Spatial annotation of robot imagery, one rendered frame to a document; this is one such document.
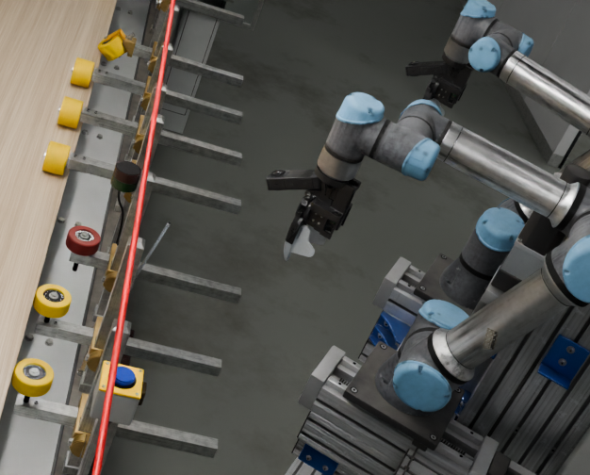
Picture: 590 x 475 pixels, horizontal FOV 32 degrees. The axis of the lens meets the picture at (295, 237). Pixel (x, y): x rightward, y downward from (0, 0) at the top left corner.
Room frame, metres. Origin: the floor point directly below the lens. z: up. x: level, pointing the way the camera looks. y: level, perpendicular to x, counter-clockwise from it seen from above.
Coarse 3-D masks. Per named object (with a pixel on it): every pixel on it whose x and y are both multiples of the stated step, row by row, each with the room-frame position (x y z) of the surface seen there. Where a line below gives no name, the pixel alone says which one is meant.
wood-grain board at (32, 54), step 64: (0, 0) 3.03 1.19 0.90; (64, 0) 3.22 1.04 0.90; (0, 64) 2.64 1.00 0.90; (64, 64) 2.80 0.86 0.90; (0, 128) 2.33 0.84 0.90; (64, 128) 2.46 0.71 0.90; (0, 192) 2.06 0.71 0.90; (0, 256) 1.83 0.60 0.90; (0, 320) 1.64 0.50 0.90; (0, 384) 1.47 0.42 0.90
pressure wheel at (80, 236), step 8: (72, 232) 2.02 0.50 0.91; (80, 232) 2.04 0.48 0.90; (88, 232) 2.05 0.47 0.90; (96, 232) 2.06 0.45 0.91; (72, 240) 1.99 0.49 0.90; (80, 240) 2.00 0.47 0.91; (88, 240) 2.02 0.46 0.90; (96, 240) 2.03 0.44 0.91; (72, 248) 1.99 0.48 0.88; (80, 248) 1.99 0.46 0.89; (88, 248) 2.00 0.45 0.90; (96, 248) 2.02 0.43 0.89
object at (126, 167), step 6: (120, 162) 2.01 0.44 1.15; (126, 162) 2.02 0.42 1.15; (120, 168) 1.99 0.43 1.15; (126, 168) 2.00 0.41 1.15; (132, 168) 2.01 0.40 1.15; (138, 168) 2.02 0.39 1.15; (132, 174) 1.98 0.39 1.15; (132, 192) 1.99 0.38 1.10; (132, 198) 1.99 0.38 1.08; (120, 204) 2.00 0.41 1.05; (120, 228) 2.00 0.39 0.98; (120, 234) 2.00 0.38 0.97
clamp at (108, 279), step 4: (112, 244) 2.09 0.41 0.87; (116, 244) 2.09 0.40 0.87; (112, 248) 2.07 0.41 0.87; (112, 252) 2.06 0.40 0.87; (112, 256) 2.04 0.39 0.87; (108, 260) 2.03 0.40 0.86; (108, 264) 2.01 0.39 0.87; (108, 268) 1.99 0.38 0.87; (108, 272) 1.99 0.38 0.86; (112, 272) 1.99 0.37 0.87; (116, 272) 1.99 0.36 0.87; (104, 276) 1.98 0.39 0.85; (108, 276) 1.97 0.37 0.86; (112, 276) 1.97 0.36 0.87; (104, 280) 1.97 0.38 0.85; (108, 280) 1.97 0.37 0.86; (112, 280) 1.97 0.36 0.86; (104, 284) 1.97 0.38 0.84; (108, 284) 1.97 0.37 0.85; (112, 284) 1.97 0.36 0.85; (108, 288) 1.97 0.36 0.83
